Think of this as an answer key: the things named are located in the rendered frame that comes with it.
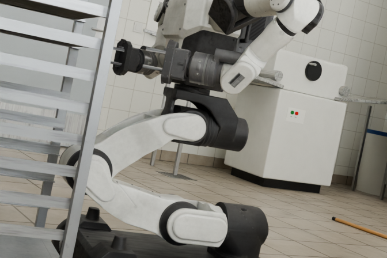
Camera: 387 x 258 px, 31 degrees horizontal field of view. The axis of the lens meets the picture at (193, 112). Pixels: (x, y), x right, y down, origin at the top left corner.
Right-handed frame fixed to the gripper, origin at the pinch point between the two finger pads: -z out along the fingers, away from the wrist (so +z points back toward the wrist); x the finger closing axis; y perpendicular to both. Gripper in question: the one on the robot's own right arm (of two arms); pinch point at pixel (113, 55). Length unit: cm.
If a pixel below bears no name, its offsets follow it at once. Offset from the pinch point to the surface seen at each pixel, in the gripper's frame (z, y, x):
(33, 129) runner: -47, 24, -25
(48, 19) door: 201, -290, 27
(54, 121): -15.1, -5.9, -25.6
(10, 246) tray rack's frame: -36, 10, -62
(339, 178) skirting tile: 535, -164, -72
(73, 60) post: -13.0, -5.1, -4.3
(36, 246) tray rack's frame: -28, 12, -62
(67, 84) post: -13.4, -5.3, -12.8
